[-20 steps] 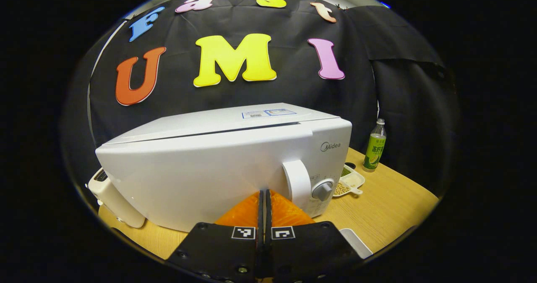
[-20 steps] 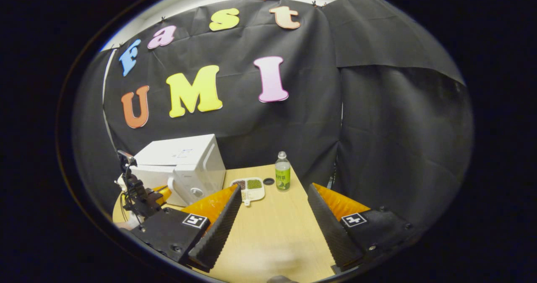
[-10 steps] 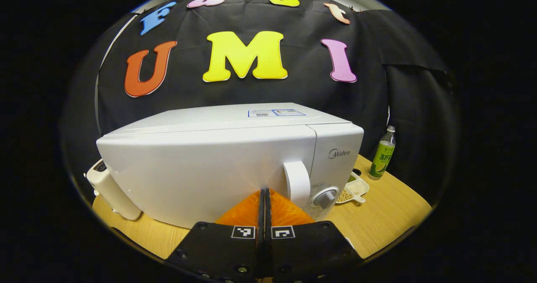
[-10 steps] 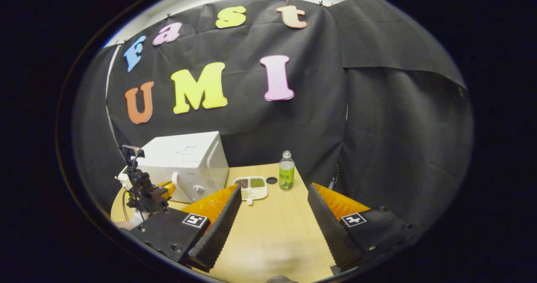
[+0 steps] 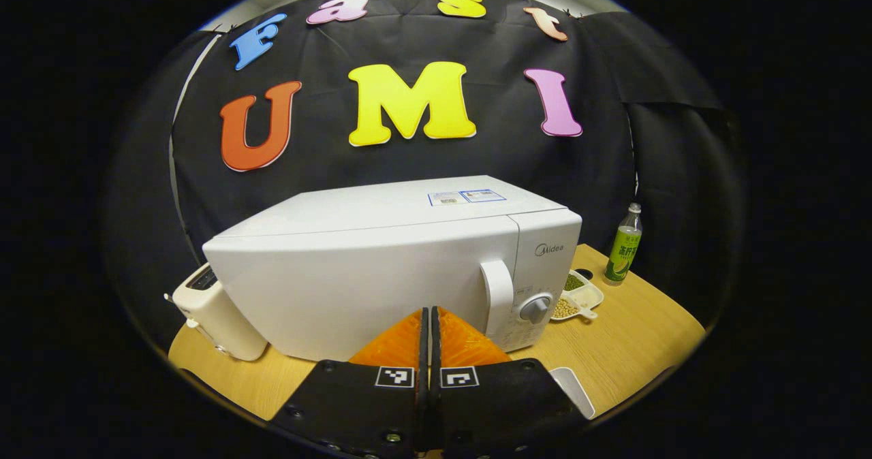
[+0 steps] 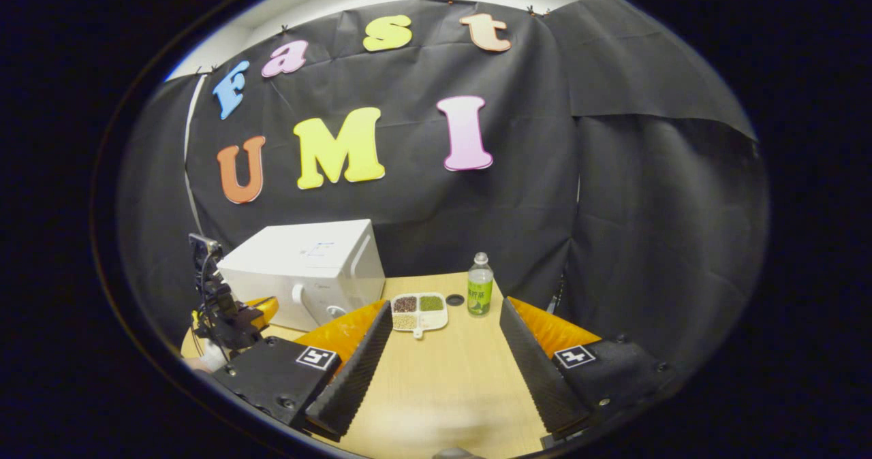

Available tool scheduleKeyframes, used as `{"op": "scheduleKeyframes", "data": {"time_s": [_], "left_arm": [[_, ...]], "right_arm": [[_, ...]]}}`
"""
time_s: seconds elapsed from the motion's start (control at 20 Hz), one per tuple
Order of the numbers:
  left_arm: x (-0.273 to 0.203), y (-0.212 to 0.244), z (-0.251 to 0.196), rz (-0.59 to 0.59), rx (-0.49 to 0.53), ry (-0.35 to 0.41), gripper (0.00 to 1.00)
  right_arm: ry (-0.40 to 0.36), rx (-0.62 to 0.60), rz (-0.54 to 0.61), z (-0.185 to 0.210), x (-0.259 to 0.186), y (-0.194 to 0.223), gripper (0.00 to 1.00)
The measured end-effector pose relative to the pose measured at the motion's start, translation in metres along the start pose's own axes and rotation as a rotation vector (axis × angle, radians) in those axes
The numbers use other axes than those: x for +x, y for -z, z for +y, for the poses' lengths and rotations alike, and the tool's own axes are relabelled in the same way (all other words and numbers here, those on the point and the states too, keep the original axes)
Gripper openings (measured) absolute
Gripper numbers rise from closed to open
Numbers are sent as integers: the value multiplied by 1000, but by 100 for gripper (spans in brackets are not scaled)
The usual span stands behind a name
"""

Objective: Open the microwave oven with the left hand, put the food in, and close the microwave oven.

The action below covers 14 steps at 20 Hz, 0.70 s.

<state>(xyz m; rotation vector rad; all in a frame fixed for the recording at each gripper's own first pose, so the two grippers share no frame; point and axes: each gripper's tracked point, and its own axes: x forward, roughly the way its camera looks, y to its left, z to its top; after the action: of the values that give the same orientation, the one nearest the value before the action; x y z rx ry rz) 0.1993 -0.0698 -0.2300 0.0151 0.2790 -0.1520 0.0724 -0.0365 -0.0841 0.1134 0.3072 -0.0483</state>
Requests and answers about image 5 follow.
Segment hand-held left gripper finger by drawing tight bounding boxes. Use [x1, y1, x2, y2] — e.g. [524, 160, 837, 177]
[429, 306, 592, 459]
[269, 307, 431, 459]

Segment white microwave oven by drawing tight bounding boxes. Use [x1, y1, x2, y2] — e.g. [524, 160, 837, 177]
[202, 175, 584, 363]

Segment small white plastic tray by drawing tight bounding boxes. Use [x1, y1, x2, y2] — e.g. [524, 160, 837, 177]
[548, 366, 596, 420]

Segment divided dish of beans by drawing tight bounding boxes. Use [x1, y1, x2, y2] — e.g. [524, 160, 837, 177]
[550, 269, 605, 322]

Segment white toaster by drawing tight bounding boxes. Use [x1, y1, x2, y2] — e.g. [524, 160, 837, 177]
[166, 263, 268, 362]

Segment black backdrop cloth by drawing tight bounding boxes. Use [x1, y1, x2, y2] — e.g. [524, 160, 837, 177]
[102, 0, 747, 351]

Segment green label drink bottle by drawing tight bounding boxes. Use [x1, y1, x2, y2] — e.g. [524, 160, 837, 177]
[604, 202, 643, 287]

